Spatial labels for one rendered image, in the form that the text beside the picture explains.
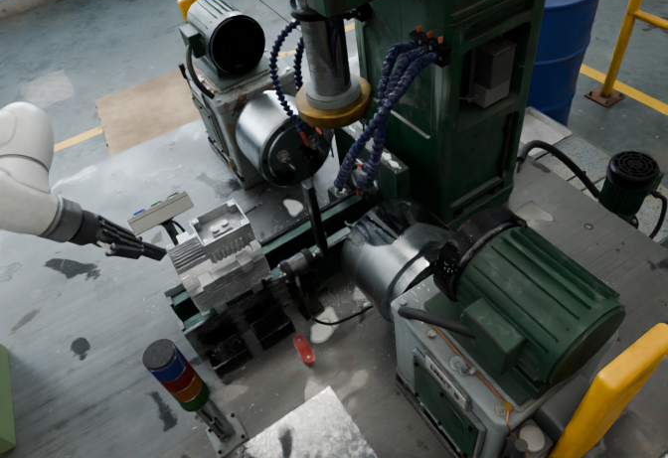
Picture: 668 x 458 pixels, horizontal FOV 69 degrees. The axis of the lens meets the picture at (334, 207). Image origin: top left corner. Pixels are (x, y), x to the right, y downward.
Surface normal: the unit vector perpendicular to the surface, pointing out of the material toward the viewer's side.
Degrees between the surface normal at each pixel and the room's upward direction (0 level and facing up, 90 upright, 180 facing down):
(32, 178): 65
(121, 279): 0
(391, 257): 32
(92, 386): 0
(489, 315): 0
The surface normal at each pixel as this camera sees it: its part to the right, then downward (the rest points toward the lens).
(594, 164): -0.13, -0.68
